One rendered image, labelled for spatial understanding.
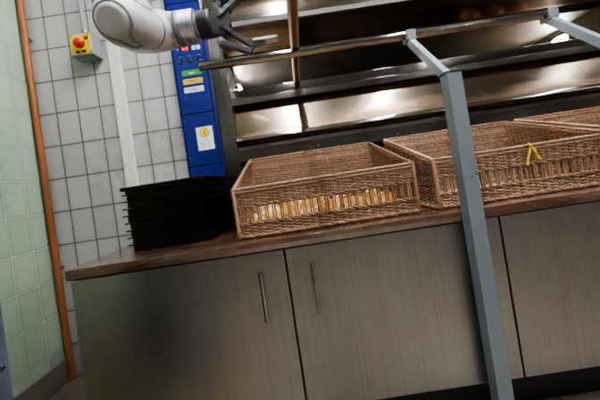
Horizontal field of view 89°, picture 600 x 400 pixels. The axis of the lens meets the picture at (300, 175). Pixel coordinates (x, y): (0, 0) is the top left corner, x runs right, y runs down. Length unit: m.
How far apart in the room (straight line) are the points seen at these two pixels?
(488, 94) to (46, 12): 2.06
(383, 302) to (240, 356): 0.42
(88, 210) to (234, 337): 1.00
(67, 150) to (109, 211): 0.34
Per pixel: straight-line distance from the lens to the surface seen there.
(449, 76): 0.92
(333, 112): 1.43
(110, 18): 0.80
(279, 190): 0.91
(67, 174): 1.75
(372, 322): 0.95
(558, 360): 1.21
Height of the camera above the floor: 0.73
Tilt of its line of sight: 1 degrees up
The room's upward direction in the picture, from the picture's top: 9 degrees counter-clockwise
